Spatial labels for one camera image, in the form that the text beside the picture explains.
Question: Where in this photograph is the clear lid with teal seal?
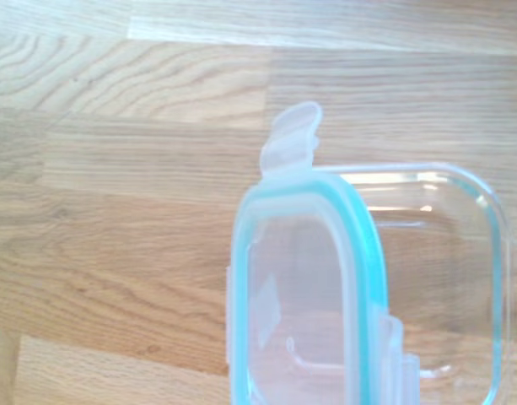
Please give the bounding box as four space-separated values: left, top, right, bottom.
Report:
225 100 422 405

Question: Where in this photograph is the square clear glass food container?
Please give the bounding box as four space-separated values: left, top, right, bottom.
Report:
312 162 513 405

